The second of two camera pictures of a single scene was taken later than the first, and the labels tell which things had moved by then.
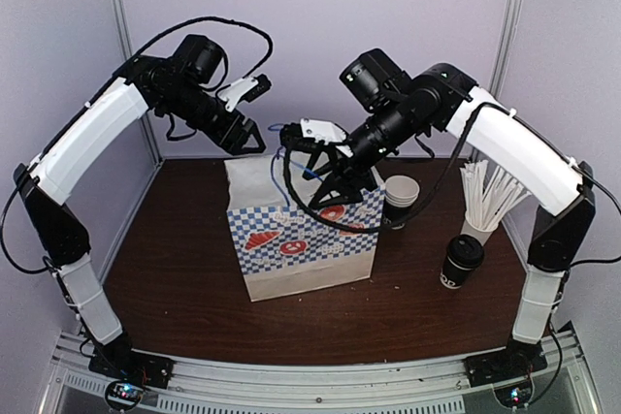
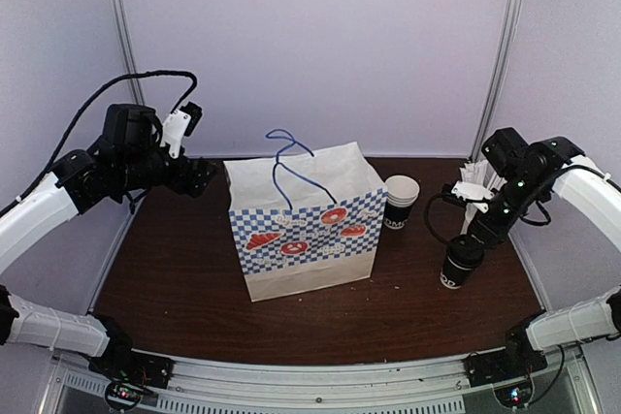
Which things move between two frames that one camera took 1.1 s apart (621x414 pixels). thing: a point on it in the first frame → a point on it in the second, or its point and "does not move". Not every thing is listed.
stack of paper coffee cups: [401, 192] does not move
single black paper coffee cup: [465, 253] does not move
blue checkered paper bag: [286, 243] does not move
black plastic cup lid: [465, 250] does not move
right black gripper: [342, 176] → [492, 233]
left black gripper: [232, 141] → [179, 182]
